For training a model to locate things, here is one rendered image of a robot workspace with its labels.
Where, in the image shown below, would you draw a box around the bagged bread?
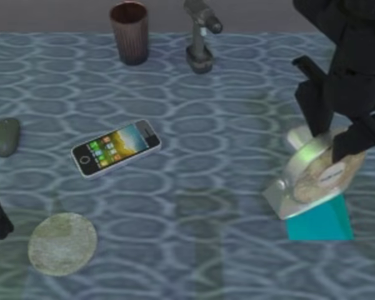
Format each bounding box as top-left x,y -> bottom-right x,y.
262,126 -> 367,221

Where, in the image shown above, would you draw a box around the round grey-green stone coaster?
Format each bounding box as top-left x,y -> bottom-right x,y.
27,212 -> 98,277

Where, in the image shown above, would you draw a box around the teal box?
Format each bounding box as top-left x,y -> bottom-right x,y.
286,191 -> 354,241

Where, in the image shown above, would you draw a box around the brown ribbed cup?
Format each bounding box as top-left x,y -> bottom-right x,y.
109,2 -> 150,66

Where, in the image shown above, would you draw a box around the white smartphone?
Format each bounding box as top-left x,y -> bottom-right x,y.
71,119 -> 162,179

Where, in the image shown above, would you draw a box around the dark grey computer mouse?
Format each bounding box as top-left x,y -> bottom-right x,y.
0,117 -> 21,158

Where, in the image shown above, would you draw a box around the grey cordless drill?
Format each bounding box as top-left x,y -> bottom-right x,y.
183,0 -> 223,74

